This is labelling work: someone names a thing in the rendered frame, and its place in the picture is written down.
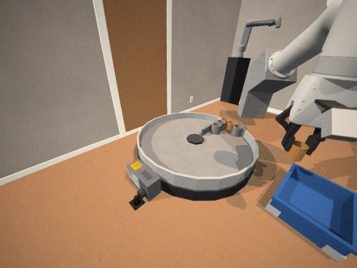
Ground blue shallow tray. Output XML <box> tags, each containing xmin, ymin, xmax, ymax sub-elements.
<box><xmin>265</xmin><ymin>163</ymin><xmax>357</xmax><ymax>263</ymax></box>

